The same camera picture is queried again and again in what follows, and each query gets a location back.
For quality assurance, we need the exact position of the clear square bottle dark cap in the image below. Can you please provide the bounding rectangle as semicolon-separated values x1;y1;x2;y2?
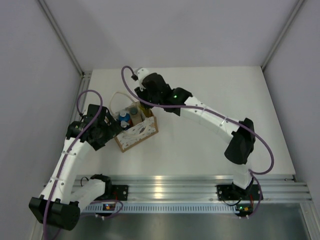
129;106;143;126

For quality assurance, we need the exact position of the dark blue pump bottle front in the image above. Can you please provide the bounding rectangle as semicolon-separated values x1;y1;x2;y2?
120;121;131;130

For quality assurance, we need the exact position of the white slotted cable duct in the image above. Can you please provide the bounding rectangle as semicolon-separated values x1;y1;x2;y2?
83;203;239;214

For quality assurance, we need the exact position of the teal blue pump bottle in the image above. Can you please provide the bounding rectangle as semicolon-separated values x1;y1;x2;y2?
118;111;131;123

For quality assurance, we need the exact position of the aluminium corner post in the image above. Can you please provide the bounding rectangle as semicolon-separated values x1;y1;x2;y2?
260;0;308;72
36;0;84;77

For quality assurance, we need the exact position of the aluminium front rail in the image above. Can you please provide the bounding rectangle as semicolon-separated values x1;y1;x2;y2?
43;174;313;204

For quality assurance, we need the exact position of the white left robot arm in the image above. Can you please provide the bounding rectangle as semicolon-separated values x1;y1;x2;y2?
28;104;128;231

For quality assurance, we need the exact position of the aluminium right corner post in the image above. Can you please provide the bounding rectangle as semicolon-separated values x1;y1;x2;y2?
260;0;308;72

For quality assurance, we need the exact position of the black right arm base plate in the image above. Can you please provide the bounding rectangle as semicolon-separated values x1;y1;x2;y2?
216;183;264;202

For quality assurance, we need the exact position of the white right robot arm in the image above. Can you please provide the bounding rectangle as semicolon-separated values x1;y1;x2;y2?
132;69;256;199

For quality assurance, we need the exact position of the yellow liquid bottle red cap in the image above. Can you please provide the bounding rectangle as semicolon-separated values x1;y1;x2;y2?
139;103;152;118

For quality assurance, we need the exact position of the canvas and burlap tote bag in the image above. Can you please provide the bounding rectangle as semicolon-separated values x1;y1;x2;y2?
110;91;159;153

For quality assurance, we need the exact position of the aluminium left corner post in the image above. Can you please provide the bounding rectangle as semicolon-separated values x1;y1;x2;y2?
36;0;84;77

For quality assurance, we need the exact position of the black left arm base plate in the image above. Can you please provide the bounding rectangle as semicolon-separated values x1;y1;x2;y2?
110;185;129;201

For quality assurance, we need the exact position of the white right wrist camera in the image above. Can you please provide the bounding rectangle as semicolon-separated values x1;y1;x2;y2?
131;67;150;91

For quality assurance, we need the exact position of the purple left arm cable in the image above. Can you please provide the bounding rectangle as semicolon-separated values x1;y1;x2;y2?
42;89;124;240

